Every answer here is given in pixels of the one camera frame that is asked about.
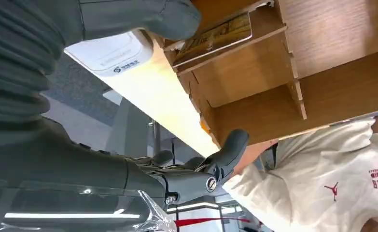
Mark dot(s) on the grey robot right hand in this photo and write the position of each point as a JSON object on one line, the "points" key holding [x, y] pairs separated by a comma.
{"points": [[64, 166]]}

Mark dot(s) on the clear plastic film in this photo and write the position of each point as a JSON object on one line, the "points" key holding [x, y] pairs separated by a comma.
{"points": [[80, 211]]}

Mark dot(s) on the white card reader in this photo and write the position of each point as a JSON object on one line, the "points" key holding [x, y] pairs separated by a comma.
{"points": [[112, 52]]}

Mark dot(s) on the red floor tape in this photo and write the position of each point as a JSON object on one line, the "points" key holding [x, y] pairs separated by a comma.
{"points": [[208, 221]]}

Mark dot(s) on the person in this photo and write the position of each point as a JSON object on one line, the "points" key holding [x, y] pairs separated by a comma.
{"points": [[320, 179]]}

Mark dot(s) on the wooden card box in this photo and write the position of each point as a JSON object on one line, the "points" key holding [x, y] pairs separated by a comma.
{"points": [[304, 64]]}

